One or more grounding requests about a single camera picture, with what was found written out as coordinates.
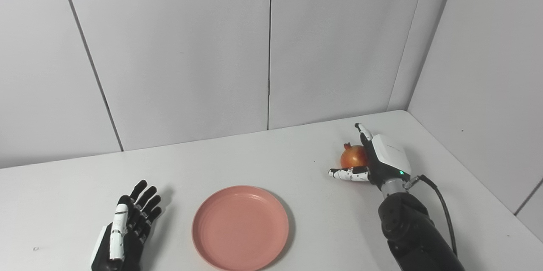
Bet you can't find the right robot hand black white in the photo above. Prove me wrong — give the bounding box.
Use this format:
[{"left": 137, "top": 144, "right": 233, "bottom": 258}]
[{"left": 328, "top": 123, "right": 412, "bottom": 188}]

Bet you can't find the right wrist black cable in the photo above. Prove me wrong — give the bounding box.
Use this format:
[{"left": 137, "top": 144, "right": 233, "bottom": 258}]
[{"left": 403, "top": 174, "right": 459, "bottom": 257}]

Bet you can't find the red yellow pomegranate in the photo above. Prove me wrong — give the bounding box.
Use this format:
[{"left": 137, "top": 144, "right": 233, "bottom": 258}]
[{"left": 340, "top": 142, "right": 369, "bottom": 169}]

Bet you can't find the pink round plate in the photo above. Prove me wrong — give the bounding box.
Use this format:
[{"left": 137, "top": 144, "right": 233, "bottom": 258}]
[{"left": 192, "top": 185, "right": 290, "bottom": 271}]

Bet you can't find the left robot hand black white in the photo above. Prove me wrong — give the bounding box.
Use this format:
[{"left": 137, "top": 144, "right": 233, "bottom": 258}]
[{"left": 91, "top": 180, "right": 162, "bottom": 271}]

